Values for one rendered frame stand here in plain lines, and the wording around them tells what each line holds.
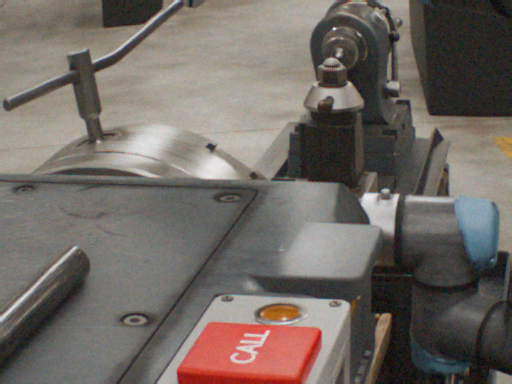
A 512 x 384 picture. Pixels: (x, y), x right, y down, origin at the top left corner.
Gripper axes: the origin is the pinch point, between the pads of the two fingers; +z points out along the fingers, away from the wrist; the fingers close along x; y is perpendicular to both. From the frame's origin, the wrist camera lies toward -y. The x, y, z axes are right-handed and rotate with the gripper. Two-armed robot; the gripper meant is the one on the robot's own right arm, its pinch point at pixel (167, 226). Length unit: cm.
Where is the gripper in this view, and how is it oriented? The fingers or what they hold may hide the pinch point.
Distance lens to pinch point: 131.4
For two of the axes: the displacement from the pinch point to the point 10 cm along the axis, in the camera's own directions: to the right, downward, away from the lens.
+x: -0.4, -9.5, -3.2
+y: 2.5, -3.2, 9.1
